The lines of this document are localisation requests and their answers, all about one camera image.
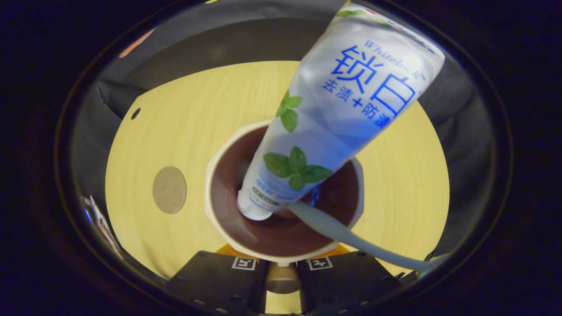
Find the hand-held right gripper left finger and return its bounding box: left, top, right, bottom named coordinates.
left=165, top=244, right=268, bottom=316

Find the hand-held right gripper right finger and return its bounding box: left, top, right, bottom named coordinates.
left=296, top=244, right=407, bottom=316

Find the pale green toothbrush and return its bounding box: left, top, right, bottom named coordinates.
left=288, top=201, right=450, bottom=273

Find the beige cup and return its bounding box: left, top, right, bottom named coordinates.
left=204, top=119, right=365, bottom=294

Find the round brown coaster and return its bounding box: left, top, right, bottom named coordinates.
left=152, top=166, right=187, bottom=215

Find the white toothpaste tube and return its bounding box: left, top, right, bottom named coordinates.
left=237, top=2, right=445, bottom=221

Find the wooden desktop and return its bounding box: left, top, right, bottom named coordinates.
left=104, top=61, right=450, bottom=314

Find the black backdrop cloth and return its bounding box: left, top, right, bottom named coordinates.
left=70, top=0, right=497, bottom=264

